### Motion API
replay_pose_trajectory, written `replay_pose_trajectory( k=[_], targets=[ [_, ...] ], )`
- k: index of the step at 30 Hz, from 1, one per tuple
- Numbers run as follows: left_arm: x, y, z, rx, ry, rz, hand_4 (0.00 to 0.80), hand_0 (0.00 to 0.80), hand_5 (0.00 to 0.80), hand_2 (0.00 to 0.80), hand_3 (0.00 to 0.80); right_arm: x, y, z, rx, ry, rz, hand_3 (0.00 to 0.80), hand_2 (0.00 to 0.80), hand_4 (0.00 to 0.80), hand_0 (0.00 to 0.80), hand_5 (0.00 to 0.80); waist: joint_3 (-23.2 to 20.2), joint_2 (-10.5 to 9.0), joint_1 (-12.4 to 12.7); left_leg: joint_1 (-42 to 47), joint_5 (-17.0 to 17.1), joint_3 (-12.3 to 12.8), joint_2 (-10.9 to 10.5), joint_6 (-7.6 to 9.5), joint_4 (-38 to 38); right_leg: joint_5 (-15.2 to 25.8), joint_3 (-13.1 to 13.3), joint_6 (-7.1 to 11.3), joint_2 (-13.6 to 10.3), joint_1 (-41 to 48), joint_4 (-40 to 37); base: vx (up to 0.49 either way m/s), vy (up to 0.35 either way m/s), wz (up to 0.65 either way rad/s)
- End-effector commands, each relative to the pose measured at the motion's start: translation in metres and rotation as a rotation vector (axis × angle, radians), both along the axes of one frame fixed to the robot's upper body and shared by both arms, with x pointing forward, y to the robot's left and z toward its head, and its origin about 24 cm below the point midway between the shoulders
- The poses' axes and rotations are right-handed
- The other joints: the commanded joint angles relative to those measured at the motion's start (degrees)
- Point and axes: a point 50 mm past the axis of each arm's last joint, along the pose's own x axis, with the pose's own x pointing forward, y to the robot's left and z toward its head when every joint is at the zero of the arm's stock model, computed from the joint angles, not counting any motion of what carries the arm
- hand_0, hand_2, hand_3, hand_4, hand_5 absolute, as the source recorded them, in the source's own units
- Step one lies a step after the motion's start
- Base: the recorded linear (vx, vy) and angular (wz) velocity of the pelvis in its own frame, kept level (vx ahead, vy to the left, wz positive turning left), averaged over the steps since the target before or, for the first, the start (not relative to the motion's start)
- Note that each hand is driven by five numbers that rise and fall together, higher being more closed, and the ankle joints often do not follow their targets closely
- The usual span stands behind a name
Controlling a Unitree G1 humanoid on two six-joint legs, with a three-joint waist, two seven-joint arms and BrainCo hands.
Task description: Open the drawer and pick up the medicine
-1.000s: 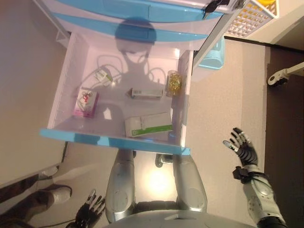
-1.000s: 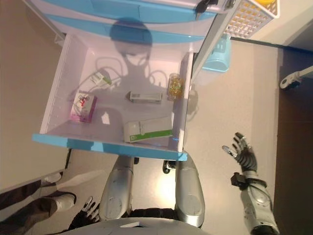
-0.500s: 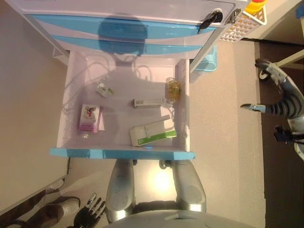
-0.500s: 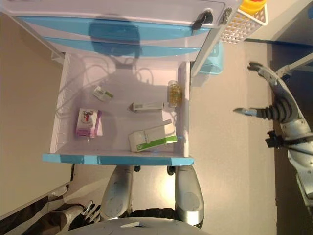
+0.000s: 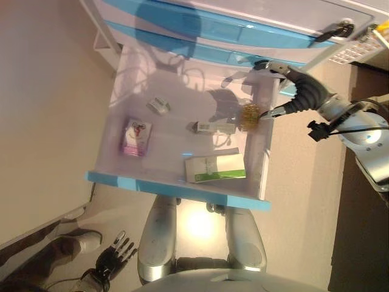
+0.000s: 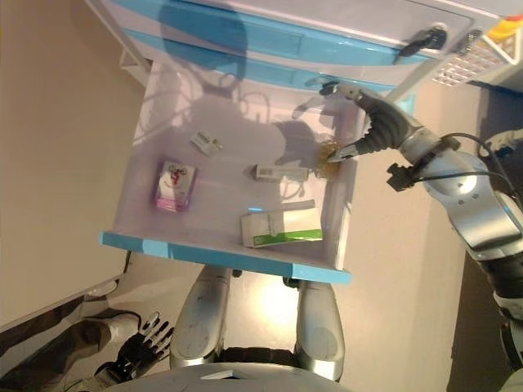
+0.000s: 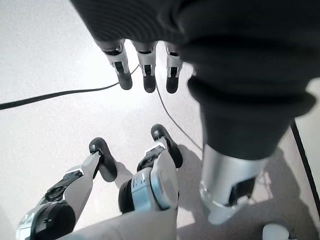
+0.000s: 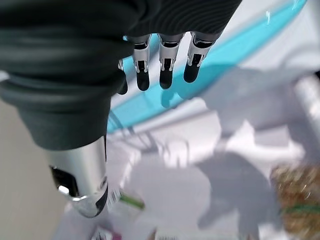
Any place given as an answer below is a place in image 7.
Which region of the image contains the thick black cable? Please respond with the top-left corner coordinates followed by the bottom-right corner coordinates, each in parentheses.
top-left (0, 63), bottom-right (141, 111)

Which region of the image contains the thin black floor cable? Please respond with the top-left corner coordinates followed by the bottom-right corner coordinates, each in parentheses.
top-left (156, 84), bottom-right (204, 152)

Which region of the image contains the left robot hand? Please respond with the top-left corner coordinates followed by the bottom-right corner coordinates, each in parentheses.
top-left (68, 0), bottom-right (320, 226)

